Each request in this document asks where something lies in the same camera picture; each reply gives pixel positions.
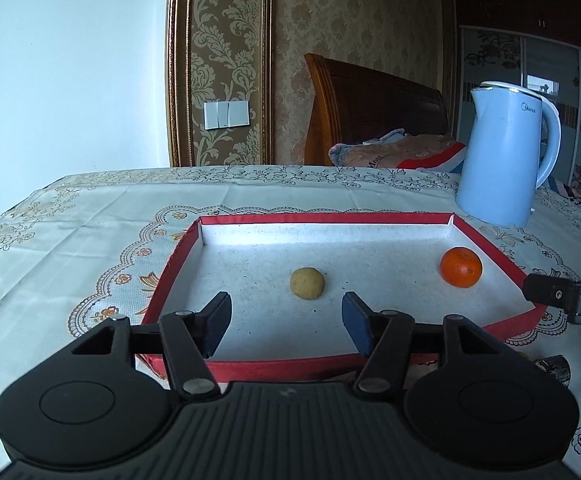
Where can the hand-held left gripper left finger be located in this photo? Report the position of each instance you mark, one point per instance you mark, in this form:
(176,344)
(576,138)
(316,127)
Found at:
(218,321)

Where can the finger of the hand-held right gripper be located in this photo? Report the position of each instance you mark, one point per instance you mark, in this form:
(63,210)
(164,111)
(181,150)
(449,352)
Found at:
(547,291)

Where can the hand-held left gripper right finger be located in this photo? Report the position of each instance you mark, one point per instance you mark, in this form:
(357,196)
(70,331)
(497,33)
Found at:
(357,321)

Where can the red shallow box tray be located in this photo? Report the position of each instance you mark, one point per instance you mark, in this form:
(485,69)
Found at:
(370,250)

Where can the small yellow longan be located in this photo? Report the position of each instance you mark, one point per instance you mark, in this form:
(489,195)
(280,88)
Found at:
(308,284)

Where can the dark sugarcane piece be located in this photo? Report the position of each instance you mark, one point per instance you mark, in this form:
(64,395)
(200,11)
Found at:
(555,371)

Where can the orange tangerine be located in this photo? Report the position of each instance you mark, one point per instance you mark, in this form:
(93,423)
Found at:
(461,267)

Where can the light blue electric kettle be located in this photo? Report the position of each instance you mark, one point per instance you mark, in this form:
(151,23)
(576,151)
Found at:
(500,160)

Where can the wooden bed headboard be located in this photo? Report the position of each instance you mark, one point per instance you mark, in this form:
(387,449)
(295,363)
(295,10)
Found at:
(370,105)

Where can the wardrobe with floral doors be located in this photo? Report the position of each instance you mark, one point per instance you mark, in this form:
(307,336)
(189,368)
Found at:
(560,60)

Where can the white wall switch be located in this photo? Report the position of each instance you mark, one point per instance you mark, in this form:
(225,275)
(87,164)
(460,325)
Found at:
(227,115)

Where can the gold ornate wall frame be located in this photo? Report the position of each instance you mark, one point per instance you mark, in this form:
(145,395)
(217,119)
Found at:
(220,35)

